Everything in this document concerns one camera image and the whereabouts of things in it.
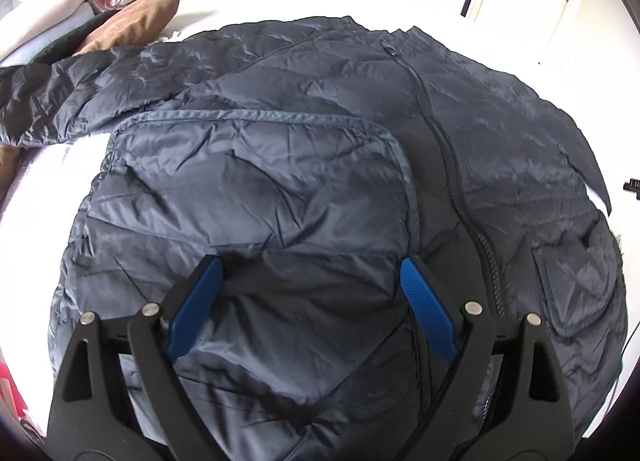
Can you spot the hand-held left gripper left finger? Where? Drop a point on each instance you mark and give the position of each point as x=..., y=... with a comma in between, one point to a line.
x=197, y=295

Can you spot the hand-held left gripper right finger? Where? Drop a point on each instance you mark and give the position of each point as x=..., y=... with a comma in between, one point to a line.
x=424, y=295

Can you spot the dark blue puffer jacket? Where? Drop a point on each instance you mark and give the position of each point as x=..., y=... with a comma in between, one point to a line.
x=320, y=201

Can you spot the red object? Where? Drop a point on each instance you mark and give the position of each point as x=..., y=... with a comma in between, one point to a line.
x=10, y=391

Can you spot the small black object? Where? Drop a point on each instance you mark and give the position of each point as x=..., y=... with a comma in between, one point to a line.
x=632, y=186

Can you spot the brown pillow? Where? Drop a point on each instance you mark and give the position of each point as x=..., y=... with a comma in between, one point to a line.
x=131, y=20

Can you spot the light blue cloth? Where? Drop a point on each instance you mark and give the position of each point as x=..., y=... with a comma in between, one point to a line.
x=35, y=48

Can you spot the white folded cloth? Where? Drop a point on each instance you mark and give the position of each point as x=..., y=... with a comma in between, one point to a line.
x=42, y=13

